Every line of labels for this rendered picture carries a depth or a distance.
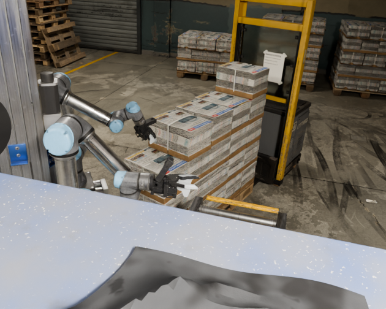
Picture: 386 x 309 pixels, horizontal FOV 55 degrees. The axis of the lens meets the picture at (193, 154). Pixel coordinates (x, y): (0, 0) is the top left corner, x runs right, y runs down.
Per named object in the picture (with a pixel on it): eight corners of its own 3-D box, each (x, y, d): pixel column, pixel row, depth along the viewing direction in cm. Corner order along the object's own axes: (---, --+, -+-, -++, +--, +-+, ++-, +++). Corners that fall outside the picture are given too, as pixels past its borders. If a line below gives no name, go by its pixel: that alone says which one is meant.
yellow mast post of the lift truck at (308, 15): (272, 178, 395) (302, -1, 316) (276, 175, 401) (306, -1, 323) (280, 181, 390) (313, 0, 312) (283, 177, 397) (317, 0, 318)
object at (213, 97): (193, 98, 315) (193, 97, 314) (212, 91, 336) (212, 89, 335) (231, 108, 296) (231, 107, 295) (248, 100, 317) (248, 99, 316)
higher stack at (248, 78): (206, 190, 383) (215, 65, 325) (221, 179, 405) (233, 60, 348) (238, 204, 364) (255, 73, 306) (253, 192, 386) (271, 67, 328)
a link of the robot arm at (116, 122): (43, 78, 196) (126, 122, 211) (49, 73, 206) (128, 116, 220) (35, 97, 200) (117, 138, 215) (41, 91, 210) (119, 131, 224)
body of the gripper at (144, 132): (137, 138, 243) (130, 125, 234) (145, 129, 247) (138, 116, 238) (146, 141, 240) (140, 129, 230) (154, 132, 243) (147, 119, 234)
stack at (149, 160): (125, 250, 298) (122, 157, 260) (206, 190, 384) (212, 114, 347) (162, 272, 278) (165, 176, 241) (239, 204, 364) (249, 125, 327)
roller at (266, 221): (198, 209, 223) (199, 202, 221) (277, 225, 213) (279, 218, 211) (196, 214, 219) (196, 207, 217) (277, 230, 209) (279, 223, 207)
